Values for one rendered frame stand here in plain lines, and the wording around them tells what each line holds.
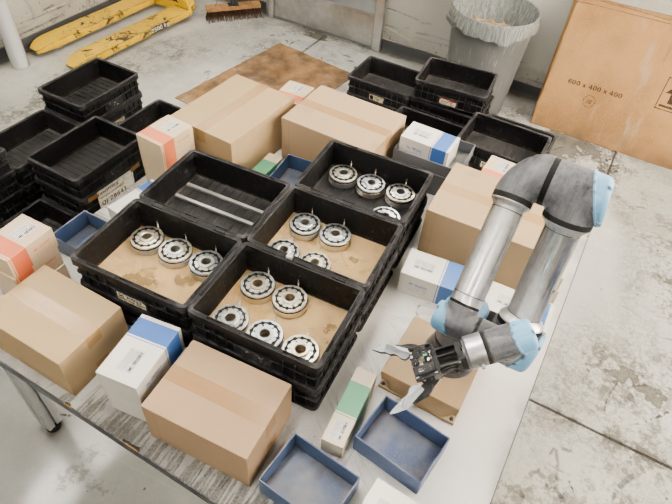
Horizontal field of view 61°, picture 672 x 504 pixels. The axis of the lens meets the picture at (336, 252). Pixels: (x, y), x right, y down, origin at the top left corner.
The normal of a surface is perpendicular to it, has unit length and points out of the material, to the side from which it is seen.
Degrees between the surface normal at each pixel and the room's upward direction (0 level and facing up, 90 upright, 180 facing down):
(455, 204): 0
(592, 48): 79
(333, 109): 0
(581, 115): 73
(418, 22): 90
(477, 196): 0
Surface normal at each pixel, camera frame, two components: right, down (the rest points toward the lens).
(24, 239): 0.06, -0.69
